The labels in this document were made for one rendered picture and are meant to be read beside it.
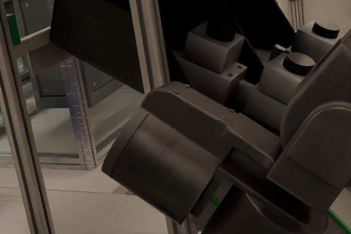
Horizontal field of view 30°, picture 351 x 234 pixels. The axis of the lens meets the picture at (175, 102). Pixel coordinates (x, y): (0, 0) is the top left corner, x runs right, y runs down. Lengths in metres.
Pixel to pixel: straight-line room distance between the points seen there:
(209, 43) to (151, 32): 0.08
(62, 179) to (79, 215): 0.21
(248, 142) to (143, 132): 0.06
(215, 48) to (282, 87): 0.07
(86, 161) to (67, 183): 0.08
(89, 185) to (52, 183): 0.10
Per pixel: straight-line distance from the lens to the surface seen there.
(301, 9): 4.47
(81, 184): 1.48
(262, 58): 0.81
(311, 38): 0.76
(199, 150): 0.37
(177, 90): 0.37
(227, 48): 0.63
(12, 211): 1.43
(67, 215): 1.35
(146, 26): 0.58
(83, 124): 1.50
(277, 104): 0.63
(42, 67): 0.76
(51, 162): 1.59
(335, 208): 0.87
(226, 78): 0.65
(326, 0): 4.45
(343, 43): 0.35
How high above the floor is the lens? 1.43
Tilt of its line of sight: 17 degrees down
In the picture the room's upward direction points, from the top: 9 degrees counter-clockwise
